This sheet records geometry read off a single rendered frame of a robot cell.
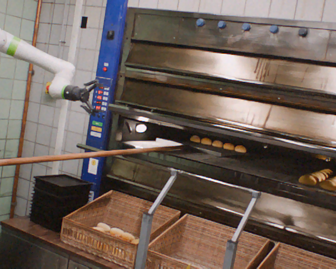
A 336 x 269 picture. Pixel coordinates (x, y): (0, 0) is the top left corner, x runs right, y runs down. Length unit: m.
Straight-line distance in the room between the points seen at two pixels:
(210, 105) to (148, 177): 0.65
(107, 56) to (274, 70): 1.19
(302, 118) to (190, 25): 0.92
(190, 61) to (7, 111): 1.50
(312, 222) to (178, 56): 1.30
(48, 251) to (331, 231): 1.66
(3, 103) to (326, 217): 2.39
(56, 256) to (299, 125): 1.62
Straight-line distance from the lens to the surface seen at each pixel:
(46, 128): 3.77
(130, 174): 3.28
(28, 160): 2.26
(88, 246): 2.94
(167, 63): 3.14
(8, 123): 3.84
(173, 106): 3.09
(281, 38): 2.88
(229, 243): 2.33
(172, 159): 3.11
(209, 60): 3.02
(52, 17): 3.82
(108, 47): 3.39
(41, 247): 3.13
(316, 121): 2.78
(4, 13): 3.72
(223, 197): 2.97
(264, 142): 2.69
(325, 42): 2.81
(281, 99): 2.82
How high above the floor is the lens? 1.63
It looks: 6 degrees down
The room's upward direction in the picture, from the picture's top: 9 degrees clockwise
